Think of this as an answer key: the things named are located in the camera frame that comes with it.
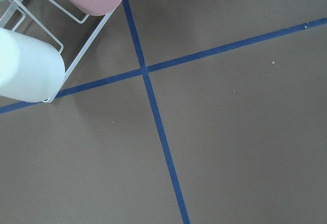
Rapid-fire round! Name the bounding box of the white cup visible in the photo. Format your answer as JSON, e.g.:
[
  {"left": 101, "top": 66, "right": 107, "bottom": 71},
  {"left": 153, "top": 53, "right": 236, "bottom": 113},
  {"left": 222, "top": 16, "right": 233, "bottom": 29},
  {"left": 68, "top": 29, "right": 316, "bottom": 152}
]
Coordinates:
[{"left": 1, "top": 28, "right": 65, "bottom": 103}]

